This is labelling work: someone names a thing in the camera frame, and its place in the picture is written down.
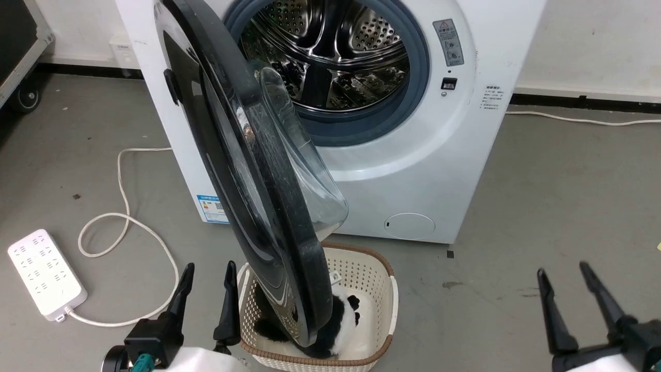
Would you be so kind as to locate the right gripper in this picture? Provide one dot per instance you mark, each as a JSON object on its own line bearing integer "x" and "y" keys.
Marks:
{"x": 635, "y": 349}

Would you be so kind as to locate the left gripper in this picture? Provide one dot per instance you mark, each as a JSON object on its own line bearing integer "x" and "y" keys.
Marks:
{"x": 155, "y": 341}

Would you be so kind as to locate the black round glass washer door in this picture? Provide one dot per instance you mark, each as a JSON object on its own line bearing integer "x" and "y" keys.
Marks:
{"x": 248, "y": 170}

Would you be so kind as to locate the white front-load washing machine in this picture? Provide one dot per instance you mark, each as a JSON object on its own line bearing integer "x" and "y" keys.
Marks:
{"x": 439, "y": 155}

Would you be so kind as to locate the grey-blue rubber door gasket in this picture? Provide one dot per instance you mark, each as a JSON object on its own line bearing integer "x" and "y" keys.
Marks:
{"x": 419, "y": 62}

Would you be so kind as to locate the blue energy label sticker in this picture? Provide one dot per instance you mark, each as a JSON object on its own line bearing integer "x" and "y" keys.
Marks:
{"x": 211, "y": 209}

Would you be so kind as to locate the black and white panda plush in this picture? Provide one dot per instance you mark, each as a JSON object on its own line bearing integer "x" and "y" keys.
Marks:
{"x": 345, "y": 323}

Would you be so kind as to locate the white multi-socket power strip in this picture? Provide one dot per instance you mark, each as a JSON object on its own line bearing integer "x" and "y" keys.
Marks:
{"x": 46, "y": 274}

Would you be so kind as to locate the cream brown-rimmed laundry basket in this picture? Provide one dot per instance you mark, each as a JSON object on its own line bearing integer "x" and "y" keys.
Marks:
{"x": 374, "y": 279}

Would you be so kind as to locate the round white filter cover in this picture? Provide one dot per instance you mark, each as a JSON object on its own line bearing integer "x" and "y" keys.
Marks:
{"x": 409, "y": 226}

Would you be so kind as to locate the white text sticker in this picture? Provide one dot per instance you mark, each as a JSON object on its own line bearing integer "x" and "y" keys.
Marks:
{"x": 493, "y": 98}

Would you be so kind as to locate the steel perforated washer drum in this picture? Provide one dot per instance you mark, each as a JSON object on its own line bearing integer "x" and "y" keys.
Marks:
{"x": 341, "y": 57}

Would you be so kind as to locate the grey warning sticker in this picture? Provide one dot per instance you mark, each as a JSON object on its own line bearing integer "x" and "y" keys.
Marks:
{"x": 448, "y": 41}

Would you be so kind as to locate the black wheeled flight case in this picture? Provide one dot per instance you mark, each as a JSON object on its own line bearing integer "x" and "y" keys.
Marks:
{"x": 18, "y": 36}

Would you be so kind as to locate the white wall socket box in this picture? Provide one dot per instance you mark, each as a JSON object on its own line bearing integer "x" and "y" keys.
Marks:
{"x": 124, "y": 51}

